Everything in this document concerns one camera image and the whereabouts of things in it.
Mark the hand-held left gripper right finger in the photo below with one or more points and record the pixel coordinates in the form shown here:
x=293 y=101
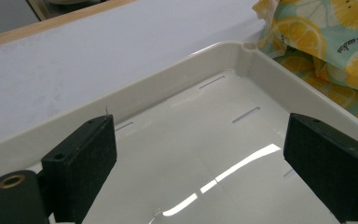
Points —
x=329 y=168

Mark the white plastic tray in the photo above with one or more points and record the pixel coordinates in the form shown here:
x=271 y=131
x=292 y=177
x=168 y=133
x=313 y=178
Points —
x=199 y=140

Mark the lemon print cloth bag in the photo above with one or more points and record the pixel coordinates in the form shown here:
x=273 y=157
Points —
x=323 y=31

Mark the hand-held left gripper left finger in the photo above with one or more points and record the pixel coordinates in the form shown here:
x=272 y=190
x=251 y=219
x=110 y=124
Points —
x=80 y=168

